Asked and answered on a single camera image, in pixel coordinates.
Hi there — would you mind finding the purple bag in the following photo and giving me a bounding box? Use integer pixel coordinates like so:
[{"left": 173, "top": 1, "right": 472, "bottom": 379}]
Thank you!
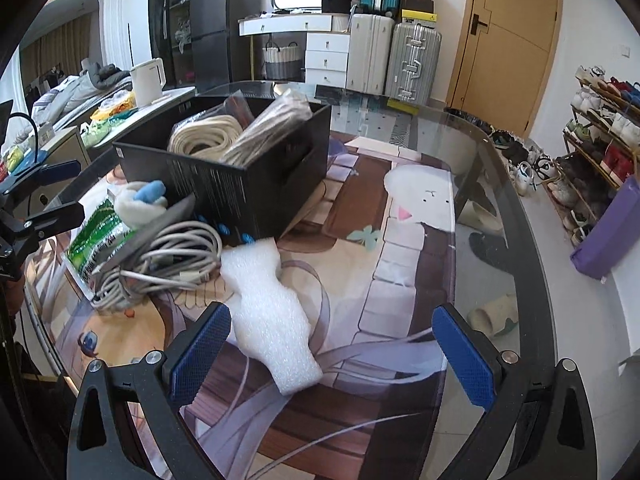
[{"left": 570, "top": 175, "right": 640, "bottom": 281}]

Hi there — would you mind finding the pile of shoes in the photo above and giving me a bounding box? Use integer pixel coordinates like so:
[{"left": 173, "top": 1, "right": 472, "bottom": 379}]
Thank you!
[{"left": 445, "top": 107, "right": 556, "bottom": 196}]

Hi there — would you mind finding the black fridge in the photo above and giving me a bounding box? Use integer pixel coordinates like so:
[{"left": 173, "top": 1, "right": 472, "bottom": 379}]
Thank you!
[{"left": 189, "top": 0, "right": 266, "bottom": 93}]

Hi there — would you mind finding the white plush toy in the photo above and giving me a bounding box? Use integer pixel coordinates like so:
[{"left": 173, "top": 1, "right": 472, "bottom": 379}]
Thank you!
[{"left": 107, "top": 180, "right": 171, "bottom": 228}]

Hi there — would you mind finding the woven laundry basket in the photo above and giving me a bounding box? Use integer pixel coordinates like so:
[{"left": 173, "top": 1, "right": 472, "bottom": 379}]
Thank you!
[{"left": 262, "top": 42, "right": 303, "bottom": 81}]

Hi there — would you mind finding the grey padded jacket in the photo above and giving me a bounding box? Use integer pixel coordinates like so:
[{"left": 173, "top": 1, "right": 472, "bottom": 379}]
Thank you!
[{"left": 30, "top": 60, "right": 133, "bottom": 131}]

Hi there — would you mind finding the cream slipper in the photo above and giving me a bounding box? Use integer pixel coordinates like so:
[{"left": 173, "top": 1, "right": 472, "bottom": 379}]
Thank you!
[
  {"left": 467, "top": 294, "right": 521, "bottom": 336},
  {"left": 457, "top": 200, "right": 503, "bottom": 233}
]

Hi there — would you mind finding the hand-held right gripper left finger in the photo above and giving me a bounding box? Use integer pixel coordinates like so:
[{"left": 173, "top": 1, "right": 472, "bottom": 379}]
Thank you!
[{"left": 66, "top": 302, "right": 233, "bottom": 480}]

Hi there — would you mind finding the white foam piece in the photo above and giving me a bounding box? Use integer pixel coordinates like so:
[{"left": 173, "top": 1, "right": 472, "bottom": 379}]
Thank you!
[{"left": 220, "top": 239, "right": 323, "bottom": 396}]

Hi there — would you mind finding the white electric kettle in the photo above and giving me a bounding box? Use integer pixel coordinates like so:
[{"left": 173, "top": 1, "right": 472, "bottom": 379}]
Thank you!
[{"left": 130, "top": 57, "right": 168, "bottom": 107}]

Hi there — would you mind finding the light grey cable bundle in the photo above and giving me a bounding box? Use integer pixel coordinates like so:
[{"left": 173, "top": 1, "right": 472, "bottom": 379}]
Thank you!
[{"left": 90, "top": 220, "right": 223, "bottom": 313}]

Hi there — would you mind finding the beige curtain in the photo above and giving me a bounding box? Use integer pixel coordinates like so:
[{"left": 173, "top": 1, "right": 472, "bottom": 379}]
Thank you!
[{"left": 20, "top": 12, "right": 96, "bottom": 91}]

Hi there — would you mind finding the silver suitcase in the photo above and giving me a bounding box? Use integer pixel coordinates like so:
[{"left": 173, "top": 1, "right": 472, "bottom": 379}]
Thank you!
[{"left": 385, "top": 21, "right": 443, "bottom": 106}]

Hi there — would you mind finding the printed desk mat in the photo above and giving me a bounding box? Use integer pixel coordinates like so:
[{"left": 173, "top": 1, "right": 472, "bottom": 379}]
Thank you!
[{"left": 30, "top": 130, "right": 458, "bottom": 480}]

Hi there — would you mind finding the shoe rack with shoes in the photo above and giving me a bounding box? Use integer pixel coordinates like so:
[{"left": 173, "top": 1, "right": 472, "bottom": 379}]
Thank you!
[{"left": 547, "top": 65, "right": 640, "bottom": 246}]

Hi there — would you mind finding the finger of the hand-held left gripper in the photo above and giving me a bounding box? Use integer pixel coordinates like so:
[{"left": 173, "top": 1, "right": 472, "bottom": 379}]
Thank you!
[
  {"left": 22, "top": 201, "right": 86, "bottom": 241},
  {"left": 0, "top": 160, "right": 83, "bottom": 197}
]

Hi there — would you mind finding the white dressing table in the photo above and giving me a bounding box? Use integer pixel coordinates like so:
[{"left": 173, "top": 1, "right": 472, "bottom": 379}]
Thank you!
[{"left": 239, "top": 12, "right": 351, "bottom": 88}]

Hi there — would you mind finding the wooden door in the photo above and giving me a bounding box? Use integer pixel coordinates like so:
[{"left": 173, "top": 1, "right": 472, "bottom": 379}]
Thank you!
[{"left": 445, "top": 0, "right": 563, "bottom": 138}]

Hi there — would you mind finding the black cardboard box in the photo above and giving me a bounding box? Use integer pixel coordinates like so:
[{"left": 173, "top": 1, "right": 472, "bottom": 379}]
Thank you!
[{"left": 112, "top": 95, "right": 333, "bottom": 248}]

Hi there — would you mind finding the clear zip bag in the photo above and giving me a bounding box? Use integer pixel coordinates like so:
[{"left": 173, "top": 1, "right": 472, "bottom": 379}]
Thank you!
[{"left": 223, "top": 91, "right": 278, "bottom": 131}]

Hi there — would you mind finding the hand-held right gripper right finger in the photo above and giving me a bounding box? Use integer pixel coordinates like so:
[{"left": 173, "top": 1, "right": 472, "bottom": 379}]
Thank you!
[{"left": 431, "top": 304, "right": 598, "bottom": 480}]

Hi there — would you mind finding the cream rope coil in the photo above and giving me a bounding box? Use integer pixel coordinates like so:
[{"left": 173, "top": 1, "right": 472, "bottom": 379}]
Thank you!
[{"left": 167, "top": 114, "right": 246, "bottom": 158}]

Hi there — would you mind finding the black glass cabinet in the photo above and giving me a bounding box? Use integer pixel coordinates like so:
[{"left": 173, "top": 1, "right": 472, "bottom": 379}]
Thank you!
[{"left": 150, "top": 0, "right": 193, "bottom": 88}]

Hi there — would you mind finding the white suitcase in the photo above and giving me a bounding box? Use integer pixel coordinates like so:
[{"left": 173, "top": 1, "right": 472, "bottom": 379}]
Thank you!
[{"left": 346, "top": 12, "right": 396, "bottom": 96}]

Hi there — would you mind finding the green snack packet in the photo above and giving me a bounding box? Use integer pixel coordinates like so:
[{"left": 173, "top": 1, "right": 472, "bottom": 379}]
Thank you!
[{"left": 62, "top": 197, "right": 151, "bottom": 303}]

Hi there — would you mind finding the dark slipper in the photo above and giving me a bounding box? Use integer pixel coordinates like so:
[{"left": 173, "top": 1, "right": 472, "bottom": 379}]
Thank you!
[{"left": 469, "top": 232, "right": 516, "bottom": 281}]

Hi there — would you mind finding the bagged grey cable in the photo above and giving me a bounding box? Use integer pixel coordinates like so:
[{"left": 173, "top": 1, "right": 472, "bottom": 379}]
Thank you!
[{"left": 220, "top": 87, "right": 313, "bottom": 166}]

